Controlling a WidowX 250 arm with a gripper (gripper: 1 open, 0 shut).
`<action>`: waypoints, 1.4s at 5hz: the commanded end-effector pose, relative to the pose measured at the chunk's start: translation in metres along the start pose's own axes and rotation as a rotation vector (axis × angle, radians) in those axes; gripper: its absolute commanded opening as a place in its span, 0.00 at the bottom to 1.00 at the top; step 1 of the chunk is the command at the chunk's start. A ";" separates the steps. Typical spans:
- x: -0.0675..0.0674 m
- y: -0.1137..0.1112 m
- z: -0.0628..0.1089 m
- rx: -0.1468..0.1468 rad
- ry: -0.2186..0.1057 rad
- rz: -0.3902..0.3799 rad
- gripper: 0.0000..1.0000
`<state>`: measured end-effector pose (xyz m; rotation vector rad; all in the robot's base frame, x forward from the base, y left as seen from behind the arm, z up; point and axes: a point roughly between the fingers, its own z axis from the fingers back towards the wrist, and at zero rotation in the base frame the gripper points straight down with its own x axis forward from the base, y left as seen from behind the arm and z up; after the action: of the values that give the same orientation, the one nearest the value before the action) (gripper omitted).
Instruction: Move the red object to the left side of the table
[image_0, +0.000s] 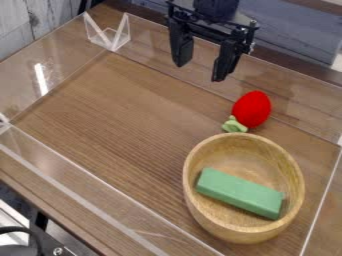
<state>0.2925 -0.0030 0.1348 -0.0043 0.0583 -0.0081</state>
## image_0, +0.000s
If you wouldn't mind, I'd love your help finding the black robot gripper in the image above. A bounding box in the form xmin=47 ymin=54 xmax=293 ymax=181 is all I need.
xmin=166 ymin=0 xmax=260 ymax=82

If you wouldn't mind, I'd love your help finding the red plush strawberry toy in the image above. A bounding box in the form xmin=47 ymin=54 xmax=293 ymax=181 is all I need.
xmin=222 ymin=91 xmax=273 ymax=133

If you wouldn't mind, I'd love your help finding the clear acrylic table barrier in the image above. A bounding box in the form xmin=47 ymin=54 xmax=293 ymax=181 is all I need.
xmin=0 ymin=7 xmax=342 ymax=256

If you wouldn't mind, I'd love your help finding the wooden bowl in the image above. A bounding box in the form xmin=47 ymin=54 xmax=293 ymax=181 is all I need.
xmin=183 ymin=133 xmax=305 ymax=244

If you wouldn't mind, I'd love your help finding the green rectangular block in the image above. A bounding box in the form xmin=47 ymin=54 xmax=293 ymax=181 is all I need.
xmin=195 ymin=168 xmax=285 ymax=220

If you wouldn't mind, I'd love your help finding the clear acrylic corner bracket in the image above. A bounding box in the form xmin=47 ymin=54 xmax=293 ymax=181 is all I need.
xmin=83 ymin=13 xmax=131 ymax=52

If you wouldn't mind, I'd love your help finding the black cable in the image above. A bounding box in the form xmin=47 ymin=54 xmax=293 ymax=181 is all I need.
xmin=0 ymin=225 xmax=44 ymax=256

